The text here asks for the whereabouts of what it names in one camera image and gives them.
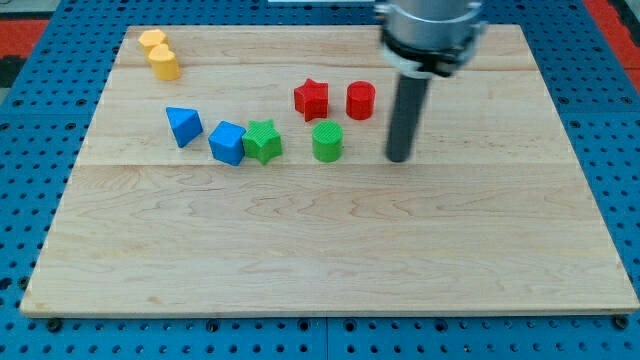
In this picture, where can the green star block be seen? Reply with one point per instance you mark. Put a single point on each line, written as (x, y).
(262, 141)

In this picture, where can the red star block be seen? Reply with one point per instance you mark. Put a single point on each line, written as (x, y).
(311, 99)

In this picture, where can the blue cube block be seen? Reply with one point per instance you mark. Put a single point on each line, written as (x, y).
(226, 143)

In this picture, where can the red cylinder block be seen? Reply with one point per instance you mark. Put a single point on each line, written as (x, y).
(360, 100)

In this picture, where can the yellow heart block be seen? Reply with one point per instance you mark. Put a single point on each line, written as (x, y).
(164, 63)

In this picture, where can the blue triangle block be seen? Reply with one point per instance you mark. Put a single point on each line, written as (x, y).
(185, 124)

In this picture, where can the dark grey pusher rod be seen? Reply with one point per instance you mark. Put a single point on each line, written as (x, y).
(408, 103)

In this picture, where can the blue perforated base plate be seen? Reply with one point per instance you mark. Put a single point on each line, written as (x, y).
(64, 61)

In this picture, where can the yellow hexagon block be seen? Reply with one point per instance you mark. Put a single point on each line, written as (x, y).
(149, 39)

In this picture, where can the green cylinder block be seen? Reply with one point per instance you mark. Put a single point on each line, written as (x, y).
(327, 138)

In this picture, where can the light wooden board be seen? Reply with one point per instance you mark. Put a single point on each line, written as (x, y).
(490, 216)

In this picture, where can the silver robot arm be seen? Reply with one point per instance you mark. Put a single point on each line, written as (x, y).
(425, 38)

